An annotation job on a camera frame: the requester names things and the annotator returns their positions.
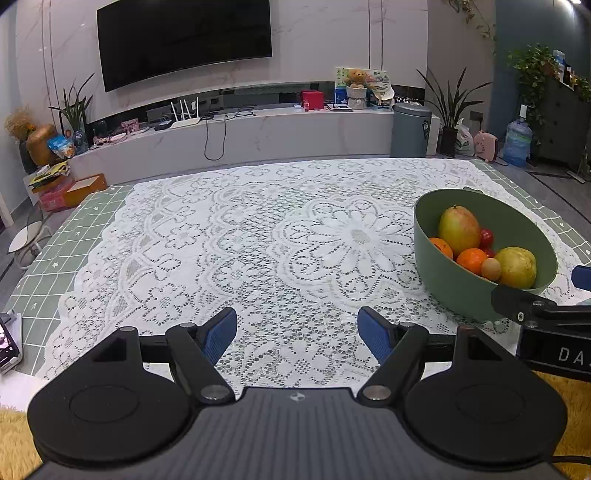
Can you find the white lace tablecloth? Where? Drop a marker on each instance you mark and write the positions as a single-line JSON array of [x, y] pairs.
[[231, 240]]

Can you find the green colander bowl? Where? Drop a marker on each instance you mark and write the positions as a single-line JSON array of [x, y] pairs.
[[443, 286]]

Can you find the golden vase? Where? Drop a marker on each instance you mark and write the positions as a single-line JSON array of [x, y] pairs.
[[41, 145]]

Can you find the yellow fluffy blanket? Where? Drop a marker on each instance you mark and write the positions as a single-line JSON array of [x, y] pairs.
[[18, 438]]

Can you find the long white media console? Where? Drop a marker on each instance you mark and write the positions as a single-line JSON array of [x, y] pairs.
[[277, 134]]

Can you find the grey trash bin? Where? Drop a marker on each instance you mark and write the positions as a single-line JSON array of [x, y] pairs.
[[411, 131]]

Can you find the trailing pothos plant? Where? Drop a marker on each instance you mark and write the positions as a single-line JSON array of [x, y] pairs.
[[531, 69]]

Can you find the teddy bear bouquet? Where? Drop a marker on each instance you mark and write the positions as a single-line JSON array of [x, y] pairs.
[[357, 90]]

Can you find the blue water jug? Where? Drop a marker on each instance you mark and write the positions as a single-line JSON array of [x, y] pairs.
[[517, 143]]

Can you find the printed display board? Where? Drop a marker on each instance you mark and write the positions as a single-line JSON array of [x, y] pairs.
[[379, 78]]

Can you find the red box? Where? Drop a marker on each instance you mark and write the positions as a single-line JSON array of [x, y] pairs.
[[312, 100]]

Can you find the pink card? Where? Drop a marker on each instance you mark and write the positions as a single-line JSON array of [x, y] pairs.
[[130, 126]]

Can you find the orange cardboard box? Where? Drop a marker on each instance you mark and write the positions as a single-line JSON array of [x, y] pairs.
[[87, 190]]

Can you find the dried flower bunch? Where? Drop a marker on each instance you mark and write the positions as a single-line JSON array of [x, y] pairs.
[[19, 123]]

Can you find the white round stool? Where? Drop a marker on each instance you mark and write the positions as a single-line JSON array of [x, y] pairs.
[[28, 237]]

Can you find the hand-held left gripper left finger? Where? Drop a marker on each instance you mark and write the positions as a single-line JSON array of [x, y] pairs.
[[219, 332]]

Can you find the pink fan heater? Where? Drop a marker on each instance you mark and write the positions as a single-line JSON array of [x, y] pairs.
[[485, 145]]

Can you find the red-green mango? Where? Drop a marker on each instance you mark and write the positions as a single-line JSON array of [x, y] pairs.
[[459, 228]]

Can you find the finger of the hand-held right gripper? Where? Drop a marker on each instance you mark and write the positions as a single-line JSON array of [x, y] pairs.
[[512, 300], [582, 278]]

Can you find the grey dresser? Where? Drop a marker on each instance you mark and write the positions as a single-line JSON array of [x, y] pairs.
[[563, 124]]

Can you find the small green potted plant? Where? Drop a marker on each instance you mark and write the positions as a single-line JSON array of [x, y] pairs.
[[76, 115]]

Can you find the yellow-green pomelo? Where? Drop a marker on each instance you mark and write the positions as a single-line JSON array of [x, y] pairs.
[[516, 266]]

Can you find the stack of printed packets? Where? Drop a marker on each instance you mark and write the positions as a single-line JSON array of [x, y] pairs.
[[48, 177]]

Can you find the red tomato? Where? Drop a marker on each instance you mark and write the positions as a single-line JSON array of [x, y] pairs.
[[490, 253], [486, 237]]

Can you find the blue snack bag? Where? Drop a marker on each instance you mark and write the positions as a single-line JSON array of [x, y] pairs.
[[61, 147]]

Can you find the bottles on dresser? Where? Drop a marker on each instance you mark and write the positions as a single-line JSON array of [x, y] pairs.
[[563, 69]]

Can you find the brown kiwi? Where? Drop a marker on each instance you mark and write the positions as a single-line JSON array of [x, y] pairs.
[[491, 269]]

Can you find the pink box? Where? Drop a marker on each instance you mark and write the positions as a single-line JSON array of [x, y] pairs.
[[53, 201]]

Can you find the long-leaf potted plant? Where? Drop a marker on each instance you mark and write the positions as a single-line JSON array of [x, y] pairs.
[[449, 138]]

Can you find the white router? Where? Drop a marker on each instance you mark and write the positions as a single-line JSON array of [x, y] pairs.
[[184, 121]]

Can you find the black wall television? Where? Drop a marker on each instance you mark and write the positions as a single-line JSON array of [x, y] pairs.
[[184, 41]]

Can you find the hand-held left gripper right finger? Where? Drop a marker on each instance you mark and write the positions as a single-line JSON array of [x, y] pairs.
[[376, 332]]

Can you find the smartphone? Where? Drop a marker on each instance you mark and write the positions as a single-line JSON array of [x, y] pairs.
[[9, 346]]

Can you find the white plastic bag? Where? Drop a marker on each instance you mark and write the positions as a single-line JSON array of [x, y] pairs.
[[464, 141]]

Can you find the hanging vine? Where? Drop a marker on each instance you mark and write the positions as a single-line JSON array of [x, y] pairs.
[[475, 16]]

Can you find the orange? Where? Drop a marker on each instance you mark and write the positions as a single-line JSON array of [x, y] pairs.
[[441, 248], [471, 259]]

